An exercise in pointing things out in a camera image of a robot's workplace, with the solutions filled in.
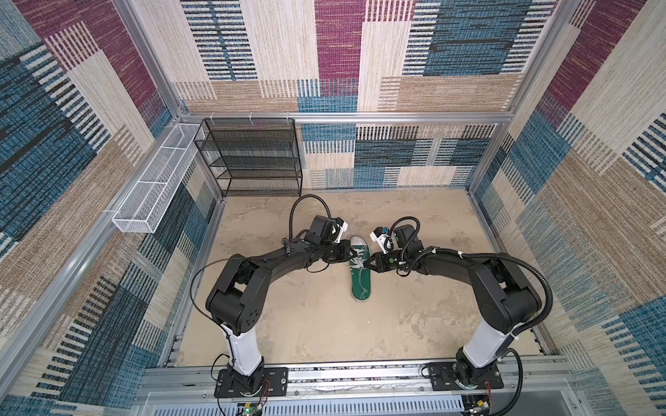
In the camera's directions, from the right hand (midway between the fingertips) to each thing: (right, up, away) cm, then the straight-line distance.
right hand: (367, 266), depth 91 cm
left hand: (-3, +6, -2) cm, 7 cm away
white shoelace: (-3, +2, -2) cm, 4 cm away
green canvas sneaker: (-4, -7, -6) cm, 10 cm away
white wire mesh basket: (-78, +22, +2) cm, 81 cm away
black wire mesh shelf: (-46, +42, +19) cm, 65 cm away
